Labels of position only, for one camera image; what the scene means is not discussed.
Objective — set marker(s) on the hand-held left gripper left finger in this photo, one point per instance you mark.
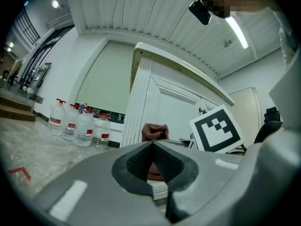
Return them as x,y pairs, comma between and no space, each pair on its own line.
94,187

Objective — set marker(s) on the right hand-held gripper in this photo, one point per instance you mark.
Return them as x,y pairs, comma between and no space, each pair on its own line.
217,131

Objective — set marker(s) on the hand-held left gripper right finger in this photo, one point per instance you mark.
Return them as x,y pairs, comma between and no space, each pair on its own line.
211,185

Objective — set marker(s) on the white sink cabinet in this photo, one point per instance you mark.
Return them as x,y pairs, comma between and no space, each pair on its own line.
174,98

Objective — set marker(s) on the reddish-brown cloth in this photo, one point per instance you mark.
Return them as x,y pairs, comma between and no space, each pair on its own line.
155,131

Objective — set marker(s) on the black cabinet door knobs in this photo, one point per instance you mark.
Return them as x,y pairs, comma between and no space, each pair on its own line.
202,110

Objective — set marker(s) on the beige door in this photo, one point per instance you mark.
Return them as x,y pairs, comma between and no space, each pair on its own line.
244,112

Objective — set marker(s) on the black office chair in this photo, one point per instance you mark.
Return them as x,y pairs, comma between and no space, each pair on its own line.
270,123

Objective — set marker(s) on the large clear water jug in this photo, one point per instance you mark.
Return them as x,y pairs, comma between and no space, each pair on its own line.
101,133
70,123
83,129
56,119

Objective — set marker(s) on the small blue-capped bottle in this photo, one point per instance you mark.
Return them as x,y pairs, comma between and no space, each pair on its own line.
80,107

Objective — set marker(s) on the long ceiling tube light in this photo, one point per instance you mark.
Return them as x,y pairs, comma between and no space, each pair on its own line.
237,32

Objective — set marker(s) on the pale green roller blind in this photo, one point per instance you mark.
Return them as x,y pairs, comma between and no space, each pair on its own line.
105,79

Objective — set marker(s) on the person's white top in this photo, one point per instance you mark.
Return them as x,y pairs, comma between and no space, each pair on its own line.
287,43

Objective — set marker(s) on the brown wooden steps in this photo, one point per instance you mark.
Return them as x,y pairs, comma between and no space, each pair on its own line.
14,107

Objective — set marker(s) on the round ceiling light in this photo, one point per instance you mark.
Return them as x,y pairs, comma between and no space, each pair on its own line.
55,4

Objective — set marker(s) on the black head-mounted camera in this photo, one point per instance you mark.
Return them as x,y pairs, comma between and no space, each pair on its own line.
200,12

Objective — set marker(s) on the black metal glass door frame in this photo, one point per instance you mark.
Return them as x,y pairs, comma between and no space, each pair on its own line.
37,65

